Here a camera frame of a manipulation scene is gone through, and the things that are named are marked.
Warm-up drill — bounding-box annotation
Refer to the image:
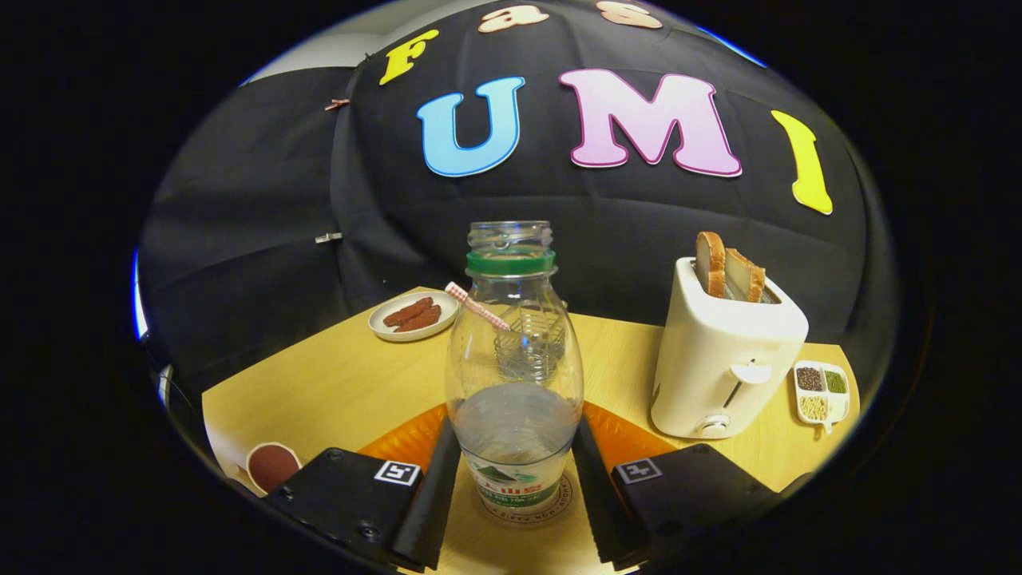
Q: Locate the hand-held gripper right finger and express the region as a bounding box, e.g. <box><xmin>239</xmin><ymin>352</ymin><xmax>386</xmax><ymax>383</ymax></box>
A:
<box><xmin>570</xmin><ymin>403</ymin><xmax>779</xmax><ymax>572</ymax></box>

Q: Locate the round cork coaster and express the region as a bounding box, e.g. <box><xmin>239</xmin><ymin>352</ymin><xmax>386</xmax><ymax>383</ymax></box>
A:
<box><xmin>471</xmin><ymin>471</ymin><xmax>574</xmax><ymax>525</ymax></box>

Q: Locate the white divided bean dish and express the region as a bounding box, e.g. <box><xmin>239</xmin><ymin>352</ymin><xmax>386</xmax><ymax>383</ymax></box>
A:
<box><xmin>793</xmin><ymin>360</ymin><xmax>850</xmax><ymax>434</ymax></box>

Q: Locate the black backdrop cloth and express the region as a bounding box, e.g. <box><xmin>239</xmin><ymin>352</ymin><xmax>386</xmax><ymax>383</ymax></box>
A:
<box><xmin>137</xmin><ymin>0</ymin><xmax>891</xmax><ymax>400</ymax></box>

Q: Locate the red striped paper straw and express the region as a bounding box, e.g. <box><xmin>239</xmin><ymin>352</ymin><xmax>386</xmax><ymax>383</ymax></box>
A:
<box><xmin>445</xmin><ymin>282</ymin><xmax>512</xmax><ymax>331</ymax></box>

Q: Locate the cream cup with wooden handle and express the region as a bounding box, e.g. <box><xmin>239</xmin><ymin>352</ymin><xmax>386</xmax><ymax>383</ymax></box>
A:
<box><xmin>232</xmin><ymin>442</ymin><xmax>303</xmax><ymax>496</ymax></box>

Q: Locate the white toaster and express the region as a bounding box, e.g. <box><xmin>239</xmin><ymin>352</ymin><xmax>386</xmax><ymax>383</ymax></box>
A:
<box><xmin>650</xmin><ymin>256</ymin><xmax>810</xmax><ymax>440</ymax></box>

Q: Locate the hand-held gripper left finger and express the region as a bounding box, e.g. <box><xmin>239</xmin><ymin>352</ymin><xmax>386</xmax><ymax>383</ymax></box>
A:
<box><xmin>263</xmin><ymin>403</ymin><xmax>464</xmax><ymax>573</ymax></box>

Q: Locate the round white plate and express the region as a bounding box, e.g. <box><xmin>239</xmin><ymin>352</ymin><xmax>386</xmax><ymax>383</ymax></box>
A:
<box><xmin>368</xmin><ymin>291</ymin><xmax>461</xmax><ymax>343</ymax></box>

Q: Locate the brown sausage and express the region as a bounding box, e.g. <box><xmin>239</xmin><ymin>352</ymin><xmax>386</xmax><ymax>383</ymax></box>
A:
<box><xmin>394</xmin><ymin>304</ymin><xmax>442</xmax><ymax>333</ymax></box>
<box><xmin>382</xmin><ymin>297</ymin><xmax>434</xmax><ymax>327</ymax></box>

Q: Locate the clear plastic juice bottle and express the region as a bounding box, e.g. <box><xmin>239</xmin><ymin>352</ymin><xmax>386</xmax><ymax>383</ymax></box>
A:
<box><xmin>445</xmin><ymin>221</ymin><xmax>585</xmax><ymax>516</ymax></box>

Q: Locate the toasted bread slice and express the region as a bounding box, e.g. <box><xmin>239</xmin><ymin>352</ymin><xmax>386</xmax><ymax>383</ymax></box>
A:
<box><xmin>695</xmin><ymin>232</ymin><xmax>727</xmax><ymax>299</ymax></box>
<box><xmin>725</xmin><ymin>248</ymin><xmax>767</xmax><ymax>303</ymax></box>

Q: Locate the wooden table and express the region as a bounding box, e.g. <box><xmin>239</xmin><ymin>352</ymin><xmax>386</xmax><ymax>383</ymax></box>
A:
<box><xmin>201</xmin><ymin>286</ymin><xmax>862</xmax><ymax>575</ymax></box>

